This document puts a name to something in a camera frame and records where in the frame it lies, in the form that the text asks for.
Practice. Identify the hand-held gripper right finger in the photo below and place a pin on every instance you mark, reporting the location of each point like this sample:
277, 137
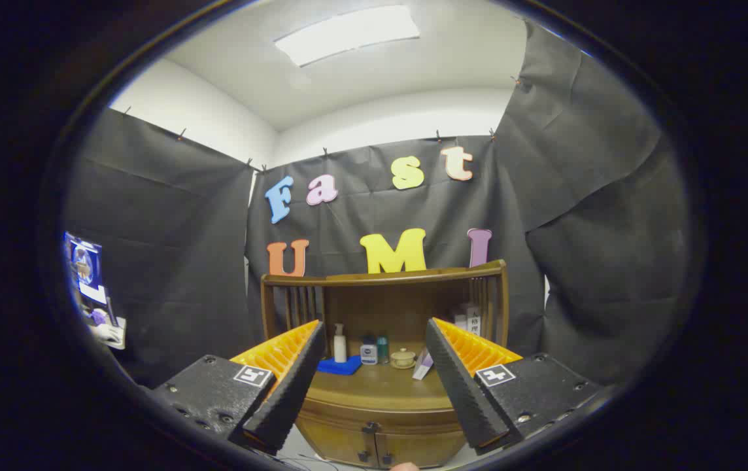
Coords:
462, 392

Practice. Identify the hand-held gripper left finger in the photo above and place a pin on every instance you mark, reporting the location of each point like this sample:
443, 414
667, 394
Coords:
292, 392

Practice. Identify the wooden drawer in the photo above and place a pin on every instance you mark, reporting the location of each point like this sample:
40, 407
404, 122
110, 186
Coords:
380, 418

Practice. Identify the wooden cabinet door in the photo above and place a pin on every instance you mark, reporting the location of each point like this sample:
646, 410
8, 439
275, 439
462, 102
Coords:
338, 445
420, 448

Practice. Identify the wooden countertop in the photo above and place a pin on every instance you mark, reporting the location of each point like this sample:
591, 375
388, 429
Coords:
380, 389

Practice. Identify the wooden cabinet with slatted sides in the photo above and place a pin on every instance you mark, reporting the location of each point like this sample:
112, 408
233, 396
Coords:
380, 307

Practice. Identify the purple and white book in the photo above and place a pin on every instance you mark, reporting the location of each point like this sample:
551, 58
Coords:
422, 369

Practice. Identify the blue folded cloth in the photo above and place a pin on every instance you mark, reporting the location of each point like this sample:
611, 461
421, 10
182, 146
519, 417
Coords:
340, 366

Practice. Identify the white pump bottle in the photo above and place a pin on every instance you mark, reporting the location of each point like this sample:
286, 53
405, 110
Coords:
340, 350

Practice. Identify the beige lidded teacup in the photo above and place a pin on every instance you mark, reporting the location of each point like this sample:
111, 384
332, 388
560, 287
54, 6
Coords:
403, 358

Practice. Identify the white book lettered spine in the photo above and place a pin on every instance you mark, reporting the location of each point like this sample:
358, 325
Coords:
474, 322

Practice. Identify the plain white book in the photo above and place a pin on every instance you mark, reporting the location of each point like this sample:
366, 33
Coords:
459, 320

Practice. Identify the white lotion bottle blue cap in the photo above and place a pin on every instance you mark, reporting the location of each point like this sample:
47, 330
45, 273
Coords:
369, 353

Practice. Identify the small teal bottle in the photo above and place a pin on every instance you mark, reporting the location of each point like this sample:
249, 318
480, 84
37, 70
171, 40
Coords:
382, 350

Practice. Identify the black backdrop cloth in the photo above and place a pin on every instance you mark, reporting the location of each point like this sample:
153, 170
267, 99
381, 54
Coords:
171, 229

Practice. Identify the computer screen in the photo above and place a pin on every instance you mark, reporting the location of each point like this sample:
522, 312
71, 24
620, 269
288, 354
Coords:
83, 261

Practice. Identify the ceiling light panel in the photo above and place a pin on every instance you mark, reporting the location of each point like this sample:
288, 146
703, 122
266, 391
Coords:
348, 33

